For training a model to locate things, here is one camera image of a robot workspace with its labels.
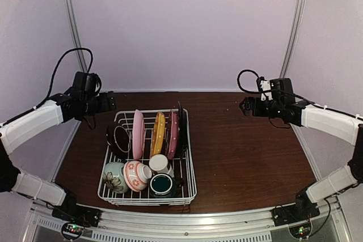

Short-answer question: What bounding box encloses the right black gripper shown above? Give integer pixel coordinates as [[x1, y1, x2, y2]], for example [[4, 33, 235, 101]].
[[240, 96, 284, 117]]

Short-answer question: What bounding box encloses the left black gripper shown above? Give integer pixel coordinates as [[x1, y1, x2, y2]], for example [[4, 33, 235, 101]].
[[82, 90, 116, 115]]

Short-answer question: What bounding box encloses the yellow dotted plate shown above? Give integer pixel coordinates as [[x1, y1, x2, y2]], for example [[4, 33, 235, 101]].
[[150, 112, 166, 157]]

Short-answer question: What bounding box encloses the black striped plate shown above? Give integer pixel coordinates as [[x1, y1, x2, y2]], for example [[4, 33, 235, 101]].
[[178, 102, 188, 159]]

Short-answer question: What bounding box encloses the mauve dotted plate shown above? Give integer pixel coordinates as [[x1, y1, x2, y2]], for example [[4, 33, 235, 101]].
[[167, 111, 179, 160]]

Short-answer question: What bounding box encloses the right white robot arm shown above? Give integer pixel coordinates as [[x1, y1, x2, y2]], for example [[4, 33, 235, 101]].
[[239, 96, 362, 220]]

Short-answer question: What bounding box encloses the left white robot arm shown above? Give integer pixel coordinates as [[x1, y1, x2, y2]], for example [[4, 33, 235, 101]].
[[1, 91, 116, 222]]

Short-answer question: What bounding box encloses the dark brown bowl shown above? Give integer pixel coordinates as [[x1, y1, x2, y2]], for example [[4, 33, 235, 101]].
[[106, 122, 130, 160]]

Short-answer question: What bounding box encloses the light pink plate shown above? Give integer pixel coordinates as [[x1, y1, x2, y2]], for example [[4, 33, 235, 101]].
[[132, 109, 145, 160]]

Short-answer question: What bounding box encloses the green floral cup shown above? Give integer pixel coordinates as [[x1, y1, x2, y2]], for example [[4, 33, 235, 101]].
[[103, 162, 129, 194]]

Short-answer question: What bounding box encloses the pink patterned white bowl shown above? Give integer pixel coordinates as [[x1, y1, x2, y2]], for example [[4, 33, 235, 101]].
[[123, 160, 153, 192]]

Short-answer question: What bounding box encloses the white cup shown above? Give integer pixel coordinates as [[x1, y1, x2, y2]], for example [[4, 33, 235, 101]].
[[149, 154, 174, 177]]

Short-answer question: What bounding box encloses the dark teal mug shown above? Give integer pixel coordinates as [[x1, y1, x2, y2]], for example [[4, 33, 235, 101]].
[[149, 173, 184, 198]]

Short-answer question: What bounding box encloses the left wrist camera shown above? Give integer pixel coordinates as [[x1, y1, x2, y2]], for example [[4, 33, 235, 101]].
[[72, 71, 102, 96]]

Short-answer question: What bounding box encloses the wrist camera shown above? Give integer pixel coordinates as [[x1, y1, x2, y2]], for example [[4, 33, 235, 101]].
[[256, 77, 293, 101], [72, 71, 102, 96]]

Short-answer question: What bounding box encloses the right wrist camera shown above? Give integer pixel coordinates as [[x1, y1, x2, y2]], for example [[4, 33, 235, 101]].
[[256, 77, 293, 101]]

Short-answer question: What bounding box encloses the right black cable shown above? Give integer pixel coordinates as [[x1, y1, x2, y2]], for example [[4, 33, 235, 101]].
[[237, 69, 358, 120]]

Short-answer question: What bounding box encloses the white wire dish rack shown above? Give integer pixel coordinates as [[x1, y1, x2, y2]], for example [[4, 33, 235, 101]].
[[98, 109, 197, 206]]

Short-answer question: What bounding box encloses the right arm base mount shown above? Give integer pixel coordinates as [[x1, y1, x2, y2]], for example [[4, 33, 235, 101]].
[[271, 192, 320, 239]]

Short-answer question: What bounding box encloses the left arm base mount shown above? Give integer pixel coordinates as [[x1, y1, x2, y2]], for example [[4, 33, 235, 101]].
[[46, 191, 101, 241]]

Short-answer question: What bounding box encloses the left aluminium frame post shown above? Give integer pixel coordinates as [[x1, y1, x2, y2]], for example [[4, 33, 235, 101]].
[[59, 0, 89, 74]]

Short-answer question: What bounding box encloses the aluminium frame post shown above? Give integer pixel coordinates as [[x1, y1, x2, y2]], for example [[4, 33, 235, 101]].
[[59, 0, 89, 74], [280, 0, 306, 78]]

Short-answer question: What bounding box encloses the right aluminium frame post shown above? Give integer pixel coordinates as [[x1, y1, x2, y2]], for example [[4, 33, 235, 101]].
[[280, 0, 306, 78]]

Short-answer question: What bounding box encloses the aluminium front rail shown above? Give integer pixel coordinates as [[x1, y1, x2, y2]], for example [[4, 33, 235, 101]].
[[24, 193, 352, 242]]

